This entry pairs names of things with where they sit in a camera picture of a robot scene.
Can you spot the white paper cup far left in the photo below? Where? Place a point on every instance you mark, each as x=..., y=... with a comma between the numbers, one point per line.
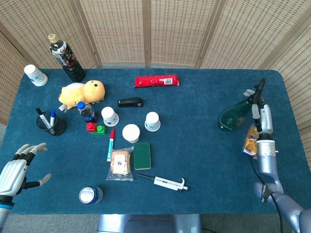
x=36, y=76

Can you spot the red-capped marker pen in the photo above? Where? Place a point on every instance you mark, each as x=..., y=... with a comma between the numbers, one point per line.
x=110, y=145

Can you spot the dark tea bottle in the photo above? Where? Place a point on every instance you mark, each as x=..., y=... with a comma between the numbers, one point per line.
x=70, y=65

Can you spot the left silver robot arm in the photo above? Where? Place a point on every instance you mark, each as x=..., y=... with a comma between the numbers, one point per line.
x=5, y=208

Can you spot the orange snack box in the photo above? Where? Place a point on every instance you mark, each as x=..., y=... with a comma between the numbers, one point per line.
x=250, y=143

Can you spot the red snack package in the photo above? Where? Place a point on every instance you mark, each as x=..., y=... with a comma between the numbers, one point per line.
x=153, y=81

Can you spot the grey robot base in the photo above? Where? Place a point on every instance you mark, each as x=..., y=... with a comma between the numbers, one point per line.
x=150, y=223

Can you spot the green toy block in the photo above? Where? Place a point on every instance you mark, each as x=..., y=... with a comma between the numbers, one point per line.
x=100, y=130

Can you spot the blue-capped marker pen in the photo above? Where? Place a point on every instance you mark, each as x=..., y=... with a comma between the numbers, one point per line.
x=53, y=116

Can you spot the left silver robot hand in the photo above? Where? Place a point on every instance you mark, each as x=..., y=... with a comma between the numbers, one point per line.
x=12, y=174

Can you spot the blue table cloth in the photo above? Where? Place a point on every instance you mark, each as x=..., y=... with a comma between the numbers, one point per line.
x=194, y=102

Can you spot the white floral paper cup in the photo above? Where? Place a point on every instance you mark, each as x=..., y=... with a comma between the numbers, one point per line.
x=131, y=132
x=109, y=116
x=152, y=121

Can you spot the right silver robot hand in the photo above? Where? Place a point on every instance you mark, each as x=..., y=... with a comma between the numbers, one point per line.
x=266, y=121

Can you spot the blue and white can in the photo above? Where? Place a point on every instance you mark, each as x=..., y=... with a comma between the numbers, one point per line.
x=90, y=195

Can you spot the yellow plush toy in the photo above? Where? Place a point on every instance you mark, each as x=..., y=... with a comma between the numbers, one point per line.
x=80, y=93

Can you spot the white lab pipette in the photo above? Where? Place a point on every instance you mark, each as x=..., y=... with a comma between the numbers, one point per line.
x=167, y=183

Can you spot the black mesh pen holder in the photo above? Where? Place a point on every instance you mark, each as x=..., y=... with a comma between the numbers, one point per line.
x=59, y=127

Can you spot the green and yellow sponge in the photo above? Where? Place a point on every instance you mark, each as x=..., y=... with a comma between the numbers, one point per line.
x=142, y=156

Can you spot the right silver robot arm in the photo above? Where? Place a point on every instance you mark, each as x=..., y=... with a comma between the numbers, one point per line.
x=266, y=155

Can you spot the black stapler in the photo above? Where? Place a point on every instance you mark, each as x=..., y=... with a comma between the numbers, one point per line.
x=130, y=101

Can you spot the green glass flask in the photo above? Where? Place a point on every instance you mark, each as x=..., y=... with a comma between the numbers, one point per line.
x=233, y=116

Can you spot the red toy block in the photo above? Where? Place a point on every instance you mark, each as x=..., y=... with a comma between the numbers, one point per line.
x=91, y=127

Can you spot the black-capped marker pen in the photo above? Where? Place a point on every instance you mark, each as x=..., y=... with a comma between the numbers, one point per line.
x=42, y=117

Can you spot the small Pepsi bottle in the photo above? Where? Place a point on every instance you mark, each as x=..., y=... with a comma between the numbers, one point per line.
x=86, y=112

